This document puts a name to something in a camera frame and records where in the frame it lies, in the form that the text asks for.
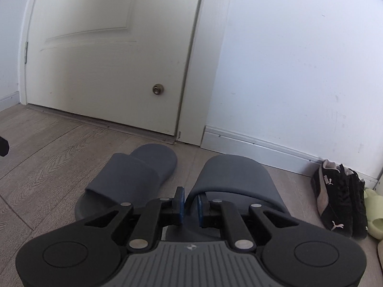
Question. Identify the metal door hinge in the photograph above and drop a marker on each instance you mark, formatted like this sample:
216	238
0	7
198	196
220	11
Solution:
26	53

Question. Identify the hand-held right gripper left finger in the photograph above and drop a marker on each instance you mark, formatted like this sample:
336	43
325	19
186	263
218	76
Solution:
180	206

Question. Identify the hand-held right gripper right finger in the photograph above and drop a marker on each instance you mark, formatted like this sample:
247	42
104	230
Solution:
201	212

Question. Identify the white door frame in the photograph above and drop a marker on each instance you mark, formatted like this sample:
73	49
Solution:
203	95

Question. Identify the grey foam slide sandal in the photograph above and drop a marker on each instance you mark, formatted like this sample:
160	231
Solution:
128	173
236	176

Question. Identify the black suede sneaker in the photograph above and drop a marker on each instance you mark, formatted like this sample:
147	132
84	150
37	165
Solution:
359	209
329	197

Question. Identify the green foam slide sandal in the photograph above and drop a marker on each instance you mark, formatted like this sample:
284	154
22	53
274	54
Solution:
375	215

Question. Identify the round metal door fitting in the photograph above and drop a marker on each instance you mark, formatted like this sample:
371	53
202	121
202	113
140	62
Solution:
157	89

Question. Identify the white panel door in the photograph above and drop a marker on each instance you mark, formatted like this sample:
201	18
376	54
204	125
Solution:
104	65

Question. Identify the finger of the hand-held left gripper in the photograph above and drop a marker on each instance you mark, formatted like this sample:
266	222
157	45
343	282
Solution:
3	148

